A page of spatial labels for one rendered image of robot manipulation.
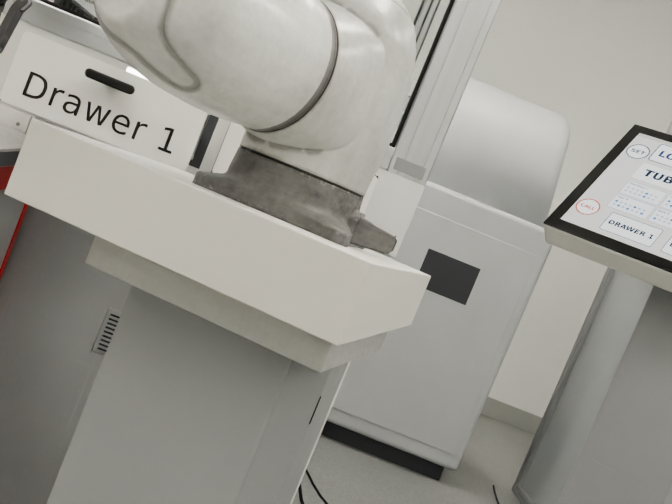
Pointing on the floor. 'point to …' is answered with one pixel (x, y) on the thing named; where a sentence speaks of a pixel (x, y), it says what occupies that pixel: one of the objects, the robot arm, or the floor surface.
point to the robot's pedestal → (194, 395)
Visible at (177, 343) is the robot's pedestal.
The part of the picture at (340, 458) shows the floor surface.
